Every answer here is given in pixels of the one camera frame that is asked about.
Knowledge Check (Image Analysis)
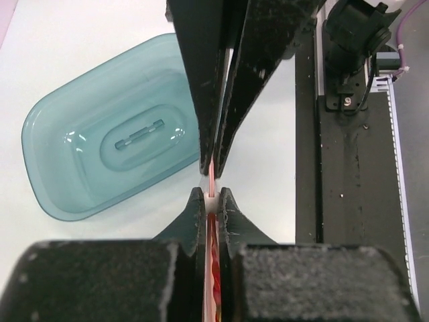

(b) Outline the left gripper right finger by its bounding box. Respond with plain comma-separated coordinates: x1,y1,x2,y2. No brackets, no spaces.
218,188,421,321

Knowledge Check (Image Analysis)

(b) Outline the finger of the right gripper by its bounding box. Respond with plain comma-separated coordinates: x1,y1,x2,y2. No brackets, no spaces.
214,1,318,178
166,0,248,174

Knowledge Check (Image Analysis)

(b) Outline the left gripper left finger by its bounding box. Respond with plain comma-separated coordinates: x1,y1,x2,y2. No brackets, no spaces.
1,188,205,321

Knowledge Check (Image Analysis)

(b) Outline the clear pink zip top bag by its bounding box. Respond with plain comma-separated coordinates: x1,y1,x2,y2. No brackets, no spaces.
202,160,222,322

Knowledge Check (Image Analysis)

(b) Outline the red toy lobster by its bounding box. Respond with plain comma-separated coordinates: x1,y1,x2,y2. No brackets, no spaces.
208,213,221,321

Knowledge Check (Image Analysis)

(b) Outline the teal plastic tray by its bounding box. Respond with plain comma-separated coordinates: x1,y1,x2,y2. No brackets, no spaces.
21,33,199,221

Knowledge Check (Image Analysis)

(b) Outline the right white cable duct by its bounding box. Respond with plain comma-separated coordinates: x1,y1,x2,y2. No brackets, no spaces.
371,75,420,311

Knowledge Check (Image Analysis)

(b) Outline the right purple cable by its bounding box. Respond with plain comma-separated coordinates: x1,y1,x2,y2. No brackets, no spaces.
390,0,429,81

